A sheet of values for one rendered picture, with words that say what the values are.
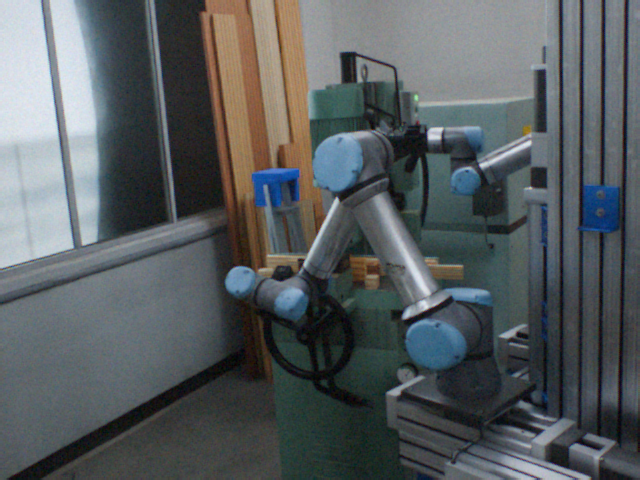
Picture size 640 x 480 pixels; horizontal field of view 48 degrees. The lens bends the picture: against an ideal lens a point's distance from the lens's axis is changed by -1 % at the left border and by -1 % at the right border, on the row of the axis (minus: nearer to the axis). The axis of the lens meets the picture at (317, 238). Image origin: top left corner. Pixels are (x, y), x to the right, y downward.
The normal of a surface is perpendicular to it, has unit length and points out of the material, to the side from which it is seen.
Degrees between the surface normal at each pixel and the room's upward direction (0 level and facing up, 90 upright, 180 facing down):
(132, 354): 90
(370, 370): 90
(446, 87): 90
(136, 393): 90
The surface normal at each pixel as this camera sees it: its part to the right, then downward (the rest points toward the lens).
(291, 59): 0.85, -0.01
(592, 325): -0.72, 0.19
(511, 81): -0.52, 0.21
